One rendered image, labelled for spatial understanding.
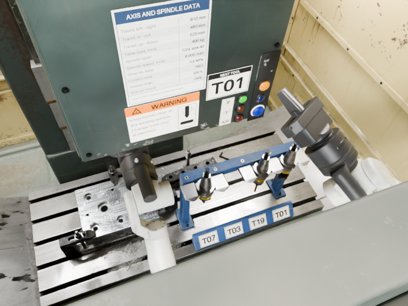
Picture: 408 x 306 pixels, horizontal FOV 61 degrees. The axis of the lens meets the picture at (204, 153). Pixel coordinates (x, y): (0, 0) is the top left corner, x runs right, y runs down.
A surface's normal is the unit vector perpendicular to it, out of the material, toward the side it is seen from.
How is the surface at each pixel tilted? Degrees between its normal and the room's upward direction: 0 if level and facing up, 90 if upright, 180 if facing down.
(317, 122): 30
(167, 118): 90
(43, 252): 0
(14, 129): 90
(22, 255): 24
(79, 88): 90
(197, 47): 90
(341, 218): 0
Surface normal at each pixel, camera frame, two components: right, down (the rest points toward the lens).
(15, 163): 0.05, -0.59
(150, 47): 0.37, 0.76
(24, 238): 0.43, -0.65
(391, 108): -0.93, 0.26
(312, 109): 0.43, -0.25
